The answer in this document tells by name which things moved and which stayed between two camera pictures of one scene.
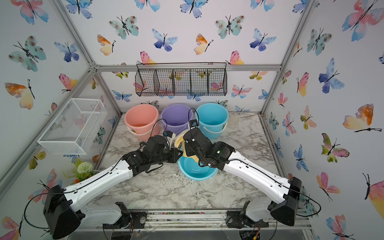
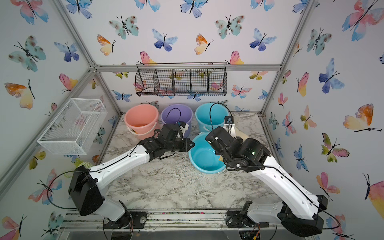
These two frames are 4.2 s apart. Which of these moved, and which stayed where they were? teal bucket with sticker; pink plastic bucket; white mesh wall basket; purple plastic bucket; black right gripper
Moved: teal bucket with sticker; black right gripper
Stayed: pink plastic bucket; purple plastic bucket; white mesh wall basket
